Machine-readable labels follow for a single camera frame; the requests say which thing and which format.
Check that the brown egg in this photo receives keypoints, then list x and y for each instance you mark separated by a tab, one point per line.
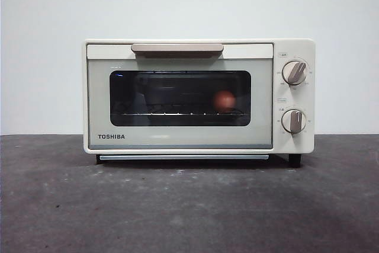
224	101

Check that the silver crumb tray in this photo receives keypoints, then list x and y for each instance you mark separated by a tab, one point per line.
183	157

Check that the beige oven knob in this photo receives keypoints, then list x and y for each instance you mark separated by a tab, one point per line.
294	72
293	121

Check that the cream Toshiba toaster oven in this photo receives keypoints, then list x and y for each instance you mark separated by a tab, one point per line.
299	99

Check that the black oven foot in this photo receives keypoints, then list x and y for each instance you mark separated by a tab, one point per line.
295	160

